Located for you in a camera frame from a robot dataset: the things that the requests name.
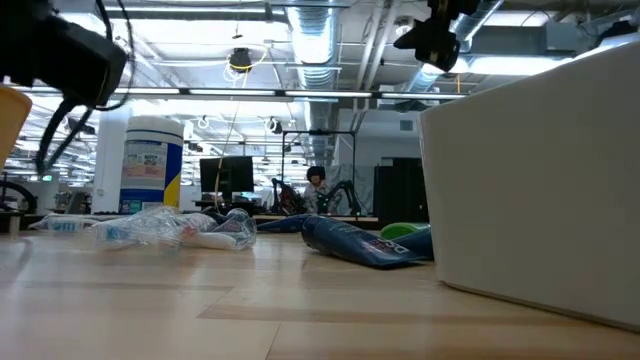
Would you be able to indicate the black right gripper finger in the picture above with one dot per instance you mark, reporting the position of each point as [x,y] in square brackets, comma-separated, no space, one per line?
[432,47]

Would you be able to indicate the yellow plastic tray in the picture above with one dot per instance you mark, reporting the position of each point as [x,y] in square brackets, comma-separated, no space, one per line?
[12,125]

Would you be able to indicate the small green bottle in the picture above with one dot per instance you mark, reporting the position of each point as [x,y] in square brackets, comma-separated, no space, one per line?
[400,230]

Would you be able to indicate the light grey plastic tray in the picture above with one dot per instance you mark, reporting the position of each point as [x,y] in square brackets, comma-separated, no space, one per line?
[540,200]

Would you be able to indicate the black background robot arm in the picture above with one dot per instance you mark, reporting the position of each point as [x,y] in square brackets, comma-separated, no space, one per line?
[345,190]
[285,197]

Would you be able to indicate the black crossbar with light strips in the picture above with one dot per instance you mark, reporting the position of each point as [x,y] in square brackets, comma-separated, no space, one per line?
[325,94]

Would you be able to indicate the white building column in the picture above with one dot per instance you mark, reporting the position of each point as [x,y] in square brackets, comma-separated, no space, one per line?
[107,165]

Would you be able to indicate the white wipes canister blue label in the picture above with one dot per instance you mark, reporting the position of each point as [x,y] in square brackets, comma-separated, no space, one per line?
[150,170]

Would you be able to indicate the black cabinet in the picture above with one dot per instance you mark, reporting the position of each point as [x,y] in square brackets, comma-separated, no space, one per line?
[400,190]

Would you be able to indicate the wooden background table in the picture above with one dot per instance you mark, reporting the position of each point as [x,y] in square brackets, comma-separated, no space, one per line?
[360,219]

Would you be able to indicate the person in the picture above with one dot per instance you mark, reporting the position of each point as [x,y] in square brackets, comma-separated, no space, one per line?
[315,195]

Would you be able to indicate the black computer monitor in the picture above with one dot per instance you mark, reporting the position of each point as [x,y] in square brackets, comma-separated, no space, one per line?
[227,175]

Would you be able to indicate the ribbed silver ventilation duct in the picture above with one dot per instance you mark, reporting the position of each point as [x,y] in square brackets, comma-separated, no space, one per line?
[314,40]

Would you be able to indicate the black background rig frame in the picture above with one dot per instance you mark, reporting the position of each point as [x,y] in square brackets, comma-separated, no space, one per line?
[320,133]

